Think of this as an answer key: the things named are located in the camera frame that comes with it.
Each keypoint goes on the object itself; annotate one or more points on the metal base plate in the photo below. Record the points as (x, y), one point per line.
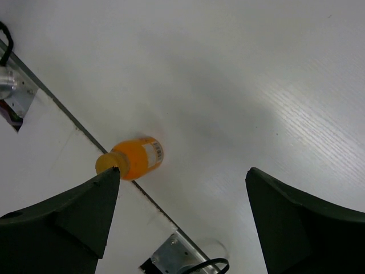
(18, 91)
(179, 254)

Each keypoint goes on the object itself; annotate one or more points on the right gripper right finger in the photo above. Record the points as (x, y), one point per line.
(301, 233)

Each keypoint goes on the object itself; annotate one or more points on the orange juice bottle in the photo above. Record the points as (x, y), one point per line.
(134, 158)

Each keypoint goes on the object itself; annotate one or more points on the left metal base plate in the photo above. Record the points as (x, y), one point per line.
(18, 91)

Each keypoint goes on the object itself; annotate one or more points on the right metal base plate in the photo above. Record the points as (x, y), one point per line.
(179, 254)

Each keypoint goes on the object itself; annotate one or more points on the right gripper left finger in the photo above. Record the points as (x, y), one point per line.
(66, 233)

